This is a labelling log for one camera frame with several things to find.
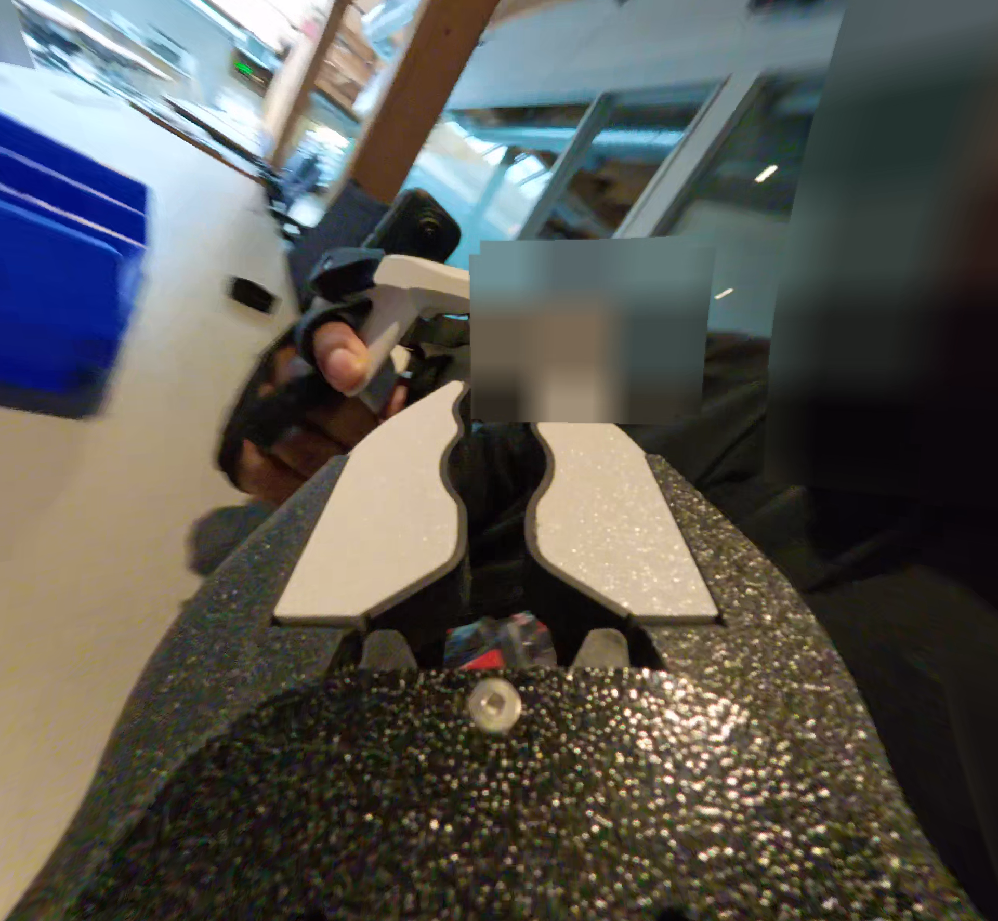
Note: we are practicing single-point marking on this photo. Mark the thick wooden post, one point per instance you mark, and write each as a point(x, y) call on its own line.
point(436, 55)

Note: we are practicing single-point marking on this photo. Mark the black shirt red print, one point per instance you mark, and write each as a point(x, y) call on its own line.
point(499, 642)

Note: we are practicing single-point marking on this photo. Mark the thin wooden post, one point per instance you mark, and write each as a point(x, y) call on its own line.
point(308, 67)

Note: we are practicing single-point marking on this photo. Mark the blue plastic bin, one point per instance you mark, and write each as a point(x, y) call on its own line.
point(54, 274)

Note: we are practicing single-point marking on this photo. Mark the person's right hand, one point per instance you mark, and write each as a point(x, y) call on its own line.
point(339, 360)

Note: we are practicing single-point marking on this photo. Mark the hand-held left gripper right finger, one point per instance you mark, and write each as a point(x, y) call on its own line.
point(616, 523)

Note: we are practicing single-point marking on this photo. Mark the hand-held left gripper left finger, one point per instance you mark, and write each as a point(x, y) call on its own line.
point(382, 515)

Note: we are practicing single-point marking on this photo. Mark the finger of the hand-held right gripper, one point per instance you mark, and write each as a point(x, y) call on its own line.
point(425, 282)

